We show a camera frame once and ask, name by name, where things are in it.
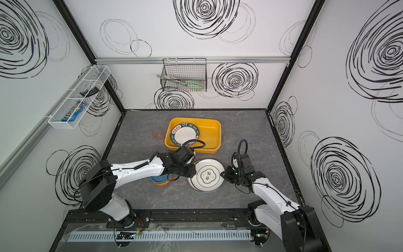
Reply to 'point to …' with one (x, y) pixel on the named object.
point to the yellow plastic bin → (210, 130)
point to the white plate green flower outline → (208, 178)
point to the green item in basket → (194, 84)
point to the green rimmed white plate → (183, 132)
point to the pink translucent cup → (158, 134)
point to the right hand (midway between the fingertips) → (220, 174)
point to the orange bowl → (162, 184)
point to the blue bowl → (161, 179)
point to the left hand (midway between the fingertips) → (196, 173)
